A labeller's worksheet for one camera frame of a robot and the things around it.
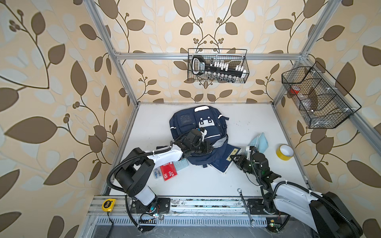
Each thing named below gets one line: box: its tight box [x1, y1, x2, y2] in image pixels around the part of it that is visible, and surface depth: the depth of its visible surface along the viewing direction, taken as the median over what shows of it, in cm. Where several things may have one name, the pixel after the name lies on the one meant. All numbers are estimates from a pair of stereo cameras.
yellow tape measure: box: [101, 198, 117, 213], surface depth 75 cm
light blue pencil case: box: [247, 132, 269, 154], surface depth 92 cm
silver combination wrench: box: [237, 187, 256, 229], surface depth 75 cm
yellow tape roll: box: [275, 143, 295, 162], surface depth 93 cm
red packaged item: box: [159, 161, 179, 181], surface depth 88 cm
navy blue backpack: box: [169, 105, 230, 168], surface depth 104 cm
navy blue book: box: [208, 143, 242, 174], surface depth 88 cm
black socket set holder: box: [191, 55, 247, 82], surface depth 86 cm
